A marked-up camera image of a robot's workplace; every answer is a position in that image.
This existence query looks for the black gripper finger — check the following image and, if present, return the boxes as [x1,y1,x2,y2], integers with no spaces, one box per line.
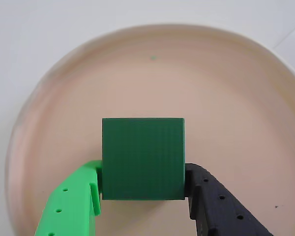
[184,163,274,236]

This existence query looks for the dark green cube dice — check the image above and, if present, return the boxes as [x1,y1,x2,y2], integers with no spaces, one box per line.
[102,117,186,201]

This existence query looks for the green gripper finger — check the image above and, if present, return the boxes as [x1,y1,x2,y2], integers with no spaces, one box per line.
[34,159,103,236]

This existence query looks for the pink round plate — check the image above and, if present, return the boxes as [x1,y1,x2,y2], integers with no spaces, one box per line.
[4,23,295,236]

